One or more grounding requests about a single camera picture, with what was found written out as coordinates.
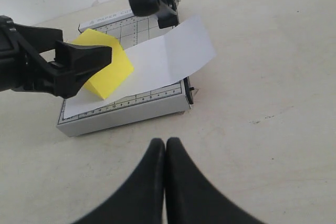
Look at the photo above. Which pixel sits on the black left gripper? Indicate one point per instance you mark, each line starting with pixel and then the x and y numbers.
pixel 23 68

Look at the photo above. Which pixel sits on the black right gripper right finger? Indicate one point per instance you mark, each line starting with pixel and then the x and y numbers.
pixel 190 197

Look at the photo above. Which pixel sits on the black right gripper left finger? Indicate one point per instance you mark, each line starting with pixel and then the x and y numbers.
pixel 140 198

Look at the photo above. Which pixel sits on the yellow foam cube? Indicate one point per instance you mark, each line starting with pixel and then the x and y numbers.
pixel 104 82

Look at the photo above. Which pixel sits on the white paper sheet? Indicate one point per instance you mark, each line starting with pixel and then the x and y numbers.
pixel 157 62

